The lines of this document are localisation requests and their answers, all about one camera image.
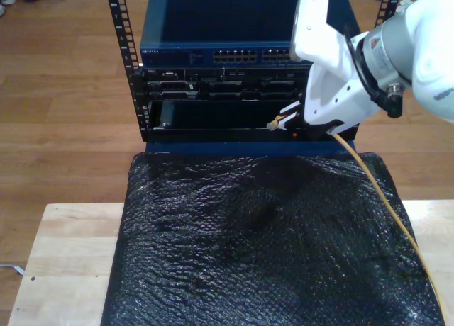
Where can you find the black bubble wrap mat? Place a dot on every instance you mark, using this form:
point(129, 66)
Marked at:
point(248, 269)

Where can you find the black rack server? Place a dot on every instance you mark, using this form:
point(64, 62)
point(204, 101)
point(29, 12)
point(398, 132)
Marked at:
point(213, 88)

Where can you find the blue rack base plate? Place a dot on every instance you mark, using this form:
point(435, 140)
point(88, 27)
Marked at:
point(230, 149)

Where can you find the blue network switch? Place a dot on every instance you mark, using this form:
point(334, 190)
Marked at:
point(213, 21)

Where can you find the crumpled white paper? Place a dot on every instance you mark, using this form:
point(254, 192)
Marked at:
point(402, 5)

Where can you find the black perforated rack post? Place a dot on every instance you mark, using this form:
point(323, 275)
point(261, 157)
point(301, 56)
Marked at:
point(386, 3)
point(120, 21)

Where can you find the black rack shelf tray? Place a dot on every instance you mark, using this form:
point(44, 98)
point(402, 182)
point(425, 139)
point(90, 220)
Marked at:
point(213, 133)

